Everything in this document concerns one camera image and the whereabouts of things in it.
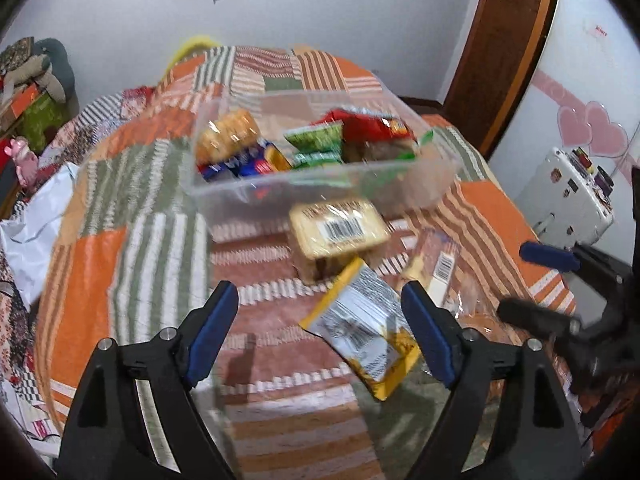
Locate clear pack fried crackers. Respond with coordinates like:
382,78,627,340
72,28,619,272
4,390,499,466
447,276,511,344

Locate long biscuit sleeve pack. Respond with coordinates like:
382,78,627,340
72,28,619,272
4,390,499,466
396,228,461,308

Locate yellow snack packet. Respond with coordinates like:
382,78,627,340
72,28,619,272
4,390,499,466
300,258,420,401

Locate toasted bread slices pack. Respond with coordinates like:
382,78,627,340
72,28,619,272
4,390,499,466
288,197,390,285

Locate red snack packet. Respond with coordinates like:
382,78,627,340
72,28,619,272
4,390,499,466
312,106,419,162

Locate green snack packet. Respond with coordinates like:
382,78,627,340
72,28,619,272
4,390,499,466
283,122,343,169

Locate blue snack packet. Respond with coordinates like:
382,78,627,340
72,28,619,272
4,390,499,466
198,139,293,182

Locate clear pack orange snacks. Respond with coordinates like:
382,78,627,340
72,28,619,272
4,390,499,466
194,108,260,165

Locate patchwork striped bed quilt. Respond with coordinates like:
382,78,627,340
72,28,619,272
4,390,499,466
35,47,575,479

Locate white plastic bag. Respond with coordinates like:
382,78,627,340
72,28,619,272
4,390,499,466
1,162,79,309

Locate brown wooden door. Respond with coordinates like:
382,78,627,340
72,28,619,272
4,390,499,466
444,0,558,158

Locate clear plastic storage bin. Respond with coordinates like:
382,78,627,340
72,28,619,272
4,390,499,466
180,90,462,230

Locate pink plush toy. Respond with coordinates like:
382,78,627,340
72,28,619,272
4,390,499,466
4,136,38,188

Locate grey stuffed toy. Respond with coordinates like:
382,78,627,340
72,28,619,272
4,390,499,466
1,37,75,103

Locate yellow pillow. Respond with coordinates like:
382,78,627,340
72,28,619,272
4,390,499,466
167,35,221,70

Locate pink heart wall sticker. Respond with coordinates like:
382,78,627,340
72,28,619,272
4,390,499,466
532,70,639,184

